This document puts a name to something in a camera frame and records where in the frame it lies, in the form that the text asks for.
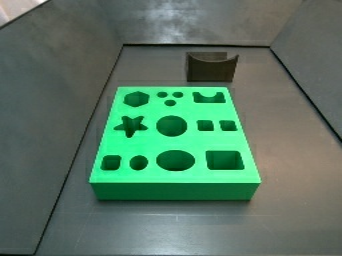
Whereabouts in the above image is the green shape sorter board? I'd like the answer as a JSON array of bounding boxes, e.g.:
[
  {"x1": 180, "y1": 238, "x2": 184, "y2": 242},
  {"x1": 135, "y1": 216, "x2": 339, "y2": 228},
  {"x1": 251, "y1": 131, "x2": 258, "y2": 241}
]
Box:
[{"x1": 89, "y1": 87, "x2": 260, "y2": 200}]

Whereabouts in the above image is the black curved holder bracket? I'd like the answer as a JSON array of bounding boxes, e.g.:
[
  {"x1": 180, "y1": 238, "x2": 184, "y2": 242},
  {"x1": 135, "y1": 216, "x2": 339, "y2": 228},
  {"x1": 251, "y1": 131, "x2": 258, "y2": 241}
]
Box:
[{"x1": 186, "y1": 52, "x2": 239, "y2": 82}]

